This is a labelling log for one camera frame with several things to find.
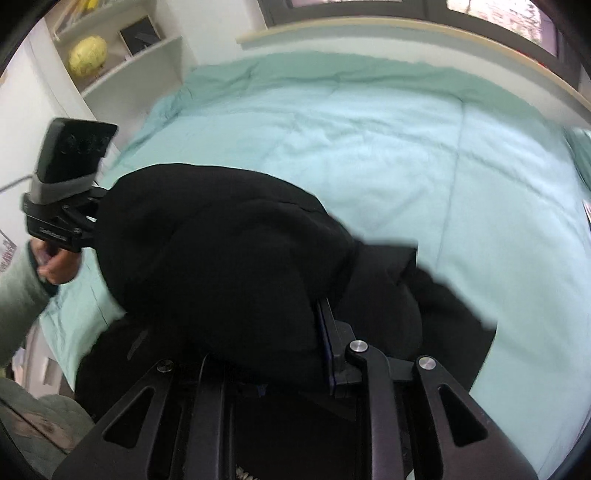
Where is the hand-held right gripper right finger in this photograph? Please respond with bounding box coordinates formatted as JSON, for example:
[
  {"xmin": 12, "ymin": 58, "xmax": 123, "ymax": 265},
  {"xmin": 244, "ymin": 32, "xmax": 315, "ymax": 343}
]
[{"xmin": 316, "ymin": 298, "xmax": 539, "ymax": 480}]

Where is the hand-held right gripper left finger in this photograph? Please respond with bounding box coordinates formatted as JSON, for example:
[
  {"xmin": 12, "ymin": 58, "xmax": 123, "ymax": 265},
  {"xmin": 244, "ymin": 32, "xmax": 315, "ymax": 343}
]
[{"xmin": 53, "ymin": 355, "xmax": 232, "ymax": 480}]

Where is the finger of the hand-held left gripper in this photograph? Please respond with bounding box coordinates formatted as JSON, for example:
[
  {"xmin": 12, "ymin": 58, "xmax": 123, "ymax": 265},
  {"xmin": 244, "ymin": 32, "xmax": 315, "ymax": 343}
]
[{"xmin": 62, "ymin": 185, "xmax": 110, "ymax": 232}]

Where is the black hooded jacket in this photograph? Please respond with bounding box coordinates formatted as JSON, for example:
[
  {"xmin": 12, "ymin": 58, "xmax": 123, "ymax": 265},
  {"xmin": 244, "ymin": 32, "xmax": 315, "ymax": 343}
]
[{"xmin": 74, "ymin": 164, "xmax": 497, "ymax": 480}]

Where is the person's left forearm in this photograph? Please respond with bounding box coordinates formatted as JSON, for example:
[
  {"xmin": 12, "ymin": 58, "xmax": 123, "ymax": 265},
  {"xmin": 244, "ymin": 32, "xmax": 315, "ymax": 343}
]
[{"xmin": 0, "ymin": 244, "xmax": 58, "ymax": 365}]

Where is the person's left hand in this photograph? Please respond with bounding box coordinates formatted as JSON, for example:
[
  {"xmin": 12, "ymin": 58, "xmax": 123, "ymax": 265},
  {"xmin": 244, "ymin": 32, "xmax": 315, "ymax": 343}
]
[{"xmin": 28, "ymin": 240, "xmax": 84, "ymax": 286}]

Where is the yellow plush toy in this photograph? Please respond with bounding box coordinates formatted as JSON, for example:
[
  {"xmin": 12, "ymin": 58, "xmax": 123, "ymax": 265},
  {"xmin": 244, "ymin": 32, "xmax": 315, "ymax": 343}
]
[{"xmin": 68, "ymin": 37, "xmax": 108, "ymax": 77}]

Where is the white bookshelf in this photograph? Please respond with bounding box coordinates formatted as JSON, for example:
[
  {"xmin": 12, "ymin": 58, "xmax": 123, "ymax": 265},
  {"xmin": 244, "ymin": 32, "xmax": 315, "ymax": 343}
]
[{"xmin": 46, "ymin": 0, "xmax": 185, "ymax": 97}]

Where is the row of books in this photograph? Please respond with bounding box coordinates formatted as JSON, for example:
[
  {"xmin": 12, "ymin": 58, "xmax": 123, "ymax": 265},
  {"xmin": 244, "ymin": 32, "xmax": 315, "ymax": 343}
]
[{"xmin": 55, "ymin": 0, "xmax": 116, "ymax": 21}]

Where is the person's grey-green clothing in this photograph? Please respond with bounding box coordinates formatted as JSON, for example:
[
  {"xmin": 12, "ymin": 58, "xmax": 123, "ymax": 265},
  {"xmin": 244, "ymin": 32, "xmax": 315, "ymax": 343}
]
[{"xmin": 0, "ymin": 376, "xmax": 95, "ymax": 476}]

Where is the teal quilted blanket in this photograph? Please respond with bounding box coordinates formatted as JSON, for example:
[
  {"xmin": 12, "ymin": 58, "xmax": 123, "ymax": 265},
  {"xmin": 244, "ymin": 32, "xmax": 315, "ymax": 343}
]
[{"xmin": 39, "ymin": 51, "xmax": 591, "ymax": 478}]

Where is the white windowsill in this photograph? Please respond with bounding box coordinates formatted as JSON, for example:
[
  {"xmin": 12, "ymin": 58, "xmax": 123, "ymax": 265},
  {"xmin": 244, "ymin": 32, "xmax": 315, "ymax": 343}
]
[{"xmin": 238, "ymin": 23, "xmax": 591, "ymax": 125}]

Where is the teal pillow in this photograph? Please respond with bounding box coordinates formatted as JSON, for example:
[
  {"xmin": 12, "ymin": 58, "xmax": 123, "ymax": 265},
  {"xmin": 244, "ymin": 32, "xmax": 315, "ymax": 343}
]
[{"xmin": 563, "ymin": 127, "xmax": 591, "ymax": 190}]

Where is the dark framed window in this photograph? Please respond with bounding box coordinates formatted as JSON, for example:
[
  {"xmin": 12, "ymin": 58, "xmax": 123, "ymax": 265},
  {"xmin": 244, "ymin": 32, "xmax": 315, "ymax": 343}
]
[{"xmin": 259, "ymin": 0, "xmax": 583, "ymax": 88}]

